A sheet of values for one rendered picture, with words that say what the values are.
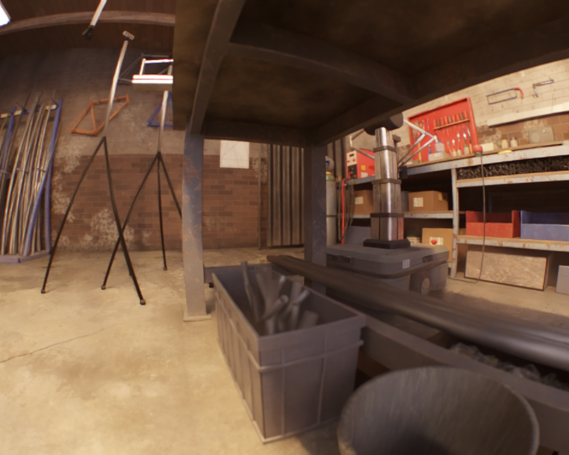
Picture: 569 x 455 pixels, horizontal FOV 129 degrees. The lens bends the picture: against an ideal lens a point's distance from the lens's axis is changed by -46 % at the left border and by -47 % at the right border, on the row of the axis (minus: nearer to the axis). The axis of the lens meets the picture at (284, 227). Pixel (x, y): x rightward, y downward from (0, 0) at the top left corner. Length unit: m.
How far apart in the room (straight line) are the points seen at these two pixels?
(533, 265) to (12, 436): 2.16
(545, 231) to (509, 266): 0.33
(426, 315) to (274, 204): 3.02
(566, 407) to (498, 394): 0.10
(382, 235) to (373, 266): 0.32
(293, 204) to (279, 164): 0.59
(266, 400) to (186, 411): 0.22
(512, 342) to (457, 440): 0.16
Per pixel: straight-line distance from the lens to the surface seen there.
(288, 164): 3.48
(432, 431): 0.40
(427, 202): 2.09
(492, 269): 1.85
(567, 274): 1.77
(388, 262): 1.04
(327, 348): 0.44
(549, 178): 1.69
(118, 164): 3.72
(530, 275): 1.78
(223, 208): 3.57
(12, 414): 0.74
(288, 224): 3.39
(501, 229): 1.79
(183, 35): 0.66
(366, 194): 2.57
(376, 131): 1.48
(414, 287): 1.26
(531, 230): 1.74
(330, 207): 2.73
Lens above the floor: 0.41
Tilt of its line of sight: 2 degrees down
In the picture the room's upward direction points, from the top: straight up
